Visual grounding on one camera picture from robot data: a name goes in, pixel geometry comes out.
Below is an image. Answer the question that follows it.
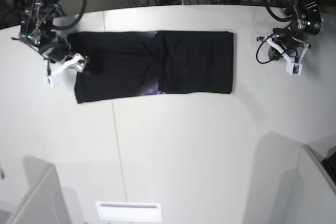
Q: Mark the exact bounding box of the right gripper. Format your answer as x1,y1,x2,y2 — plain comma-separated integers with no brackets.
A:
39,36,90,73

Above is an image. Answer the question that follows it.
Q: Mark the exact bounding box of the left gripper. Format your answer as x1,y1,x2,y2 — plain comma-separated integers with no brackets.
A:
269,26,311,60

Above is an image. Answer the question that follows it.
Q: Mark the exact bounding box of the black T-shirt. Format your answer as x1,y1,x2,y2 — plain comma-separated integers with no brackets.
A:
68,30,234,103

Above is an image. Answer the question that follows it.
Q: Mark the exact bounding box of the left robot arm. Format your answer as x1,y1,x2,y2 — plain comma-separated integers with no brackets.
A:
258,0,323,63

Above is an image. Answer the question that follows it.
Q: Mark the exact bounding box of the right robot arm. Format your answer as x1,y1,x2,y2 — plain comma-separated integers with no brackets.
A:
15,0,89,76

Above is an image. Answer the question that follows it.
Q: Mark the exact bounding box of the black keyboard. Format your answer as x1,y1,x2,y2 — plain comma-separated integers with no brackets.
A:
321,153,336,183

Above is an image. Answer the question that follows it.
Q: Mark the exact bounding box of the left white partition panel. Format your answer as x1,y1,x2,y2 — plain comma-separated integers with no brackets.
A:
1,156,72,223

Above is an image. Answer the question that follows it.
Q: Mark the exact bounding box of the white partition panel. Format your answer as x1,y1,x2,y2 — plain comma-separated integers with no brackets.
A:
277,145,335,223
1,156,72,223

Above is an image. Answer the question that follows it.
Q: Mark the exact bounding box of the right white partition panel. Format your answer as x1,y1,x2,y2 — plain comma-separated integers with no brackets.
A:
277,145,335,223

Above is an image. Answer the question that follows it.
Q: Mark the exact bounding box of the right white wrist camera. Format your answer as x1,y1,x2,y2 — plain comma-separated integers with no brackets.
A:
44,53,83,88

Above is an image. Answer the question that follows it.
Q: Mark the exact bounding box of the table cable slot cover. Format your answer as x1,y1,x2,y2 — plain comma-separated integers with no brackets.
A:
96,201,162,222

